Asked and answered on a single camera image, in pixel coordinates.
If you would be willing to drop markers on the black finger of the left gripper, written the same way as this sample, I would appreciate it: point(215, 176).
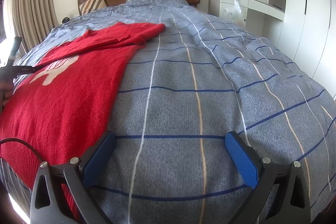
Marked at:
point(23, 70)

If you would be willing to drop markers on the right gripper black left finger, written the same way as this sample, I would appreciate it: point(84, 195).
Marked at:
point(48, 203)

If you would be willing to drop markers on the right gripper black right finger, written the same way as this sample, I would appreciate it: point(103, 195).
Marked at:
point(291, 202)

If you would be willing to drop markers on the red knit sweater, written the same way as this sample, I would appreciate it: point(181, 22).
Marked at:
point(63, 108)

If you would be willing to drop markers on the person's left hand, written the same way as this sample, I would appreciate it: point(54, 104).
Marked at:
point(7, 89)

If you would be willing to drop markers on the beige curtain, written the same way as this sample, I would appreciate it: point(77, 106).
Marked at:
point(33, 21)

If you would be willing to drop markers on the small black round device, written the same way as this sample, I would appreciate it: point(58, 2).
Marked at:
point(65, 20)

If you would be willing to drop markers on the striped cushion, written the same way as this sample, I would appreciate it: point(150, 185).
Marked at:
point(91, 6)

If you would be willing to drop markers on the grey plaid duvet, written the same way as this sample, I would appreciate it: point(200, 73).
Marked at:
point(179, 97)

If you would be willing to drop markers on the white wardrobe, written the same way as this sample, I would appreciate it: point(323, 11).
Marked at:
point(308, 38)

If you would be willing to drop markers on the white plastic bag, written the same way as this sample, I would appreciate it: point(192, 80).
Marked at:
point(234, 14)

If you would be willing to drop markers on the white desk cabinet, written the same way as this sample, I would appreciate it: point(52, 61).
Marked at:
point(259, 18)

